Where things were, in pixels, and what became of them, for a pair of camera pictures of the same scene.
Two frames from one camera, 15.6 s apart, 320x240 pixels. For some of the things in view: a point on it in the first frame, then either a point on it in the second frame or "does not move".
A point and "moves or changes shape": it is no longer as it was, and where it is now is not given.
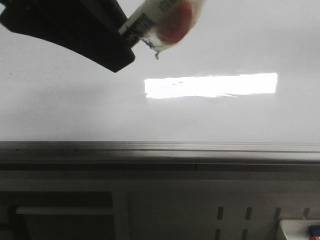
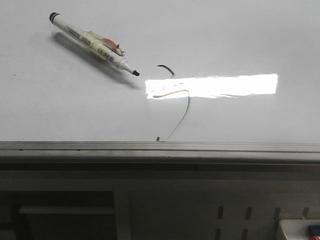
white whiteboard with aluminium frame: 244,86 does not move
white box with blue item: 301,229 does not move
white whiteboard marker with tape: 162,24 moves or changes shape
